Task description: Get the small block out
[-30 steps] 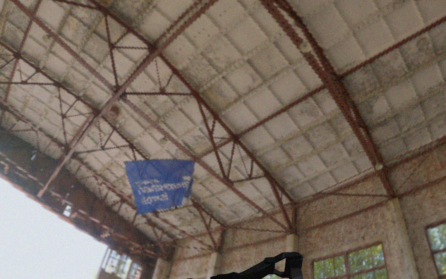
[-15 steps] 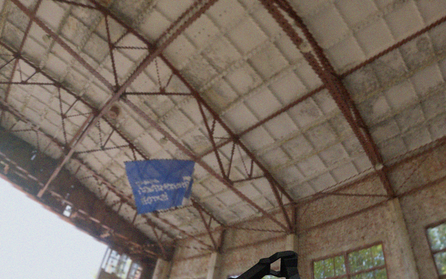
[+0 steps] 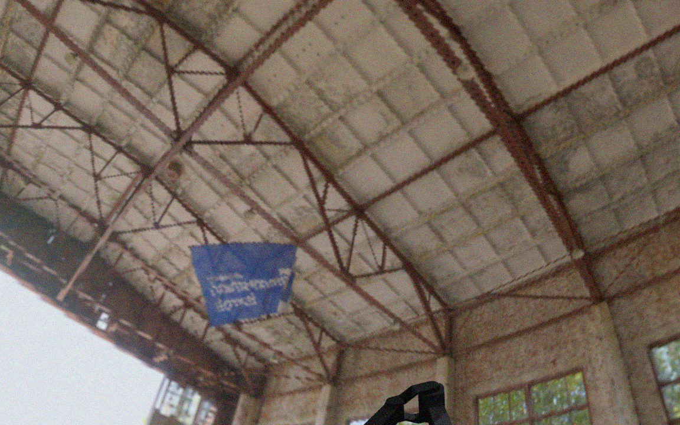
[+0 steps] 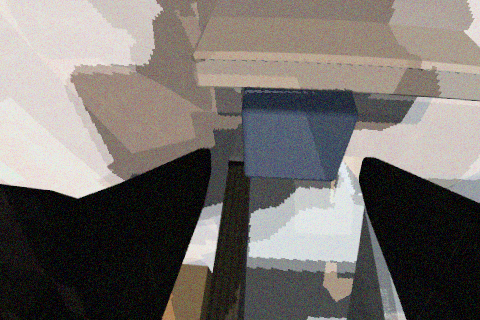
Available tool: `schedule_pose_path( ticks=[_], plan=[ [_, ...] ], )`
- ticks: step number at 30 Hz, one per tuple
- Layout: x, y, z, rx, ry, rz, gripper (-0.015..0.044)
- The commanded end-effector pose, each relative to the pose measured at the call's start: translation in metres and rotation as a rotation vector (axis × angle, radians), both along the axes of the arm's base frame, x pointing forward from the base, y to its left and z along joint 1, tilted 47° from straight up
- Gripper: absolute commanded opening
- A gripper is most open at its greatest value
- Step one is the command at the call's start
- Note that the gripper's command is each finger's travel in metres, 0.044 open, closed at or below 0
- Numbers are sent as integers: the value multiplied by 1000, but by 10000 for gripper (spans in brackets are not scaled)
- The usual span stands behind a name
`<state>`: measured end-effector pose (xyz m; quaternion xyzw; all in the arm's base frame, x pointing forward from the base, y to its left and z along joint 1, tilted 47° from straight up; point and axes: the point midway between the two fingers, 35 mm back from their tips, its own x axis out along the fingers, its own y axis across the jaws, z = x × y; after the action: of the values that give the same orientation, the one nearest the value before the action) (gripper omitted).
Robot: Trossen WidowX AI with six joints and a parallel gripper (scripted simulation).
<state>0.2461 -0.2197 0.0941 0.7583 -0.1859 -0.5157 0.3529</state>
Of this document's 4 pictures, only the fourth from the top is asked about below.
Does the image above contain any small blue block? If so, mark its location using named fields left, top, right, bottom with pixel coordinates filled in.
left=241, top=88, right=359, bottom=181

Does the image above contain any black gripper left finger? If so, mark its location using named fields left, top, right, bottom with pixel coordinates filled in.
left=0, top=149, right=212, bottom=320

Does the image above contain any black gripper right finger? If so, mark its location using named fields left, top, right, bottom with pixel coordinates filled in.
left=359, top=156, right=480, bottom=320

